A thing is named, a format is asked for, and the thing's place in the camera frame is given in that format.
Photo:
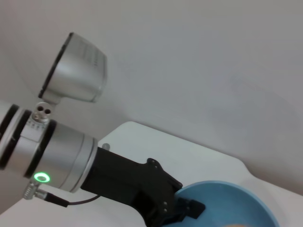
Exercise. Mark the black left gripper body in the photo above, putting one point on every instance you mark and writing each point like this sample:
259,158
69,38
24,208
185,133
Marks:
132,182

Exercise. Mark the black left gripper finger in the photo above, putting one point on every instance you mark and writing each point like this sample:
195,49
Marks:
193,208

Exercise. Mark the blue bowl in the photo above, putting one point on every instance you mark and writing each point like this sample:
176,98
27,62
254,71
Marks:
227,203

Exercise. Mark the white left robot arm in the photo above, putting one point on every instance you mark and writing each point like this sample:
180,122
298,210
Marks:
59,153

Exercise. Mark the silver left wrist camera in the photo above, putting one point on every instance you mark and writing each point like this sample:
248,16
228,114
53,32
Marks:
78,73

